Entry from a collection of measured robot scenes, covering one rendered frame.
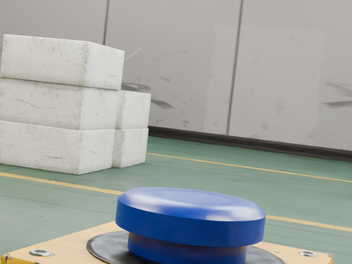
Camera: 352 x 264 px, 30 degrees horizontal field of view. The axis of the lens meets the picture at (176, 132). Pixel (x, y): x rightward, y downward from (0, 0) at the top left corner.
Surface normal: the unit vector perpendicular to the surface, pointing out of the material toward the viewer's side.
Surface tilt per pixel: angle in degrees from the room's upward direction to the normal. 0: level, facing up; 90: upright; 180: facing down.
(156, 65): 90
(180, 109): 90
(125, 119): 90
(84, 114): 90
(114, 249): 0
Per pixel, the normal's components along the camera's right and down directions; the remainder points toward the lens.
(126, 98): 0.95, 0.12
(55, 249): 0.11, -0.99
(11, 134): -0.25, 0.03
